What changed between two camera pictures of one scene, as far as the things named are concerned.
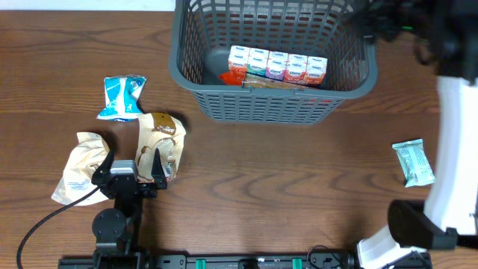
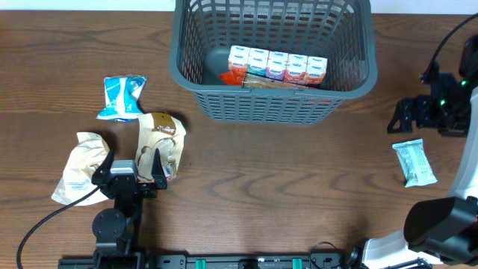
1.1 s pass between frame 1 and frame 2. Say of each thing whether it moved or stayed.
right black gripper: moved
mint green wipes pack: stayed
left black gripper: stayed
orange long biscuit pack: stayed
